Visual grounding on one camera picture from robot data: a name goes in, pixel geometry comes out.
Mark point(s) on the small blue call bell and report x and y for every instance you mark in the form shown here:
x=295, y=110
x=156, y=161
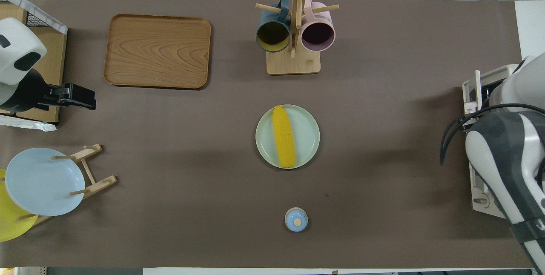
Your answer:
x=296, y=219

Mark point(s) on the brown wooden tray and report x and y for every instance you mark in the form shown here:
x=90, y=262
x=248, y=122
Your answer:
x=157, y=49

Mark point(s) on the white toaster oven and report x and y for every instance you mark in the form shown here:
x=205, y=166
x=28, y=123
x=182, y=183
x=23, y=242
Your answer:
x=477, y=190

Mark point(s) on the white checked cloth liner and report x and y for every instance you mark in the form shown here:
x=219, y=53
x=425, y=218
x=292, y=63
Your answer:
x=25, y=124

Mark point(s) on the pale green plate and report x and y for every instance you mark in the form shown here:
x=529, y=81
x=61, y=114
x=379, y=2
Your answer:
x=307, y=138

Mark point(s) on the wooden mug rack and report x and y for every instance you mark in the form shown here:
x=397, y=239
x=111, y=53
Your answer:
x=294, y=64

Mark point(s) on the wooden plate rack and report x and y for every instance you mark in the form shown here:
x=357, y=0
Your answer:
x=102, y=183

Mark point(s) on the brown table mat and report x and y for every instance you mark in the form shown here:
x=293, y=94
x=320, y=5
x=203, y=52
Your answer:
x=362, y=181

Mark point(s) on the yellow plate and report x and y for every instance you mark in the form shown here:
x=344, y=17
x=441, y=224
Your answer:
x=10, y=224

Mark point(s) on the light blue plate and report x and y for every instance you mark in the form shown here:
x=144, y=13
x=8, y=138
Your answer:
x=42, y=181

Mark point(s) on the yellow corn cob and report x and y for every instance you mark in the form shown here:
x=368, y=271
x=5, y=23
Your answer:
x=284, y=138

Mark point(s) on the oven door with glass window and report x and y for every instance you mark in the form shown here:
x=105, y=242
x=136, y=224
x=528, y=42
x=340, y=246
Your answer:
x=470, y=96

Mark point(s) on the pink mug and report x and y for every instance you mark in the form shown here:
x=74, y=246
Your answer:
x=317, y=34

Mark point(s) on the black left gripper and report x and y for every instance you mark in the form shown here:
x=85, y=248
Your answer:
x=23, y=96

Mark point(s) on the dark blue mug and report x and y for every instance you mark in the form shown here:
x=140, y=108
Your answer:
x=272, y=36

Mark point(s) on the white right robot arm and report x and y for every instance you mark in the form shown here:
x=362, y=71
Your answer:
x=502, y=151

